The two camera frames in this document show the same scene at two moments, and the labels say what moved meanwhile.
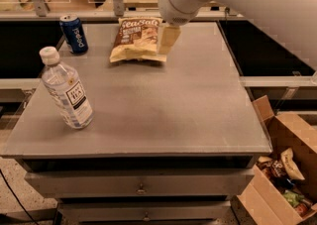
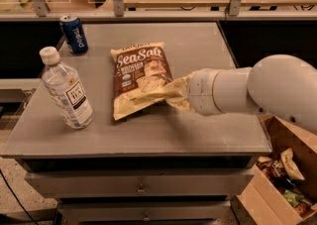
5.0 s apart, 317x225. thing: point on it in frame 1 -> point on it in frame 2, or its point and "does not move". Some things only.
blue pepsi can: [72, 28] does not move
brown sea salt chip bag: [137, 39] -> [138, 68]
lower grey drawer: [144, 211] does not move
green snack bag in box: [293, 198] does not move
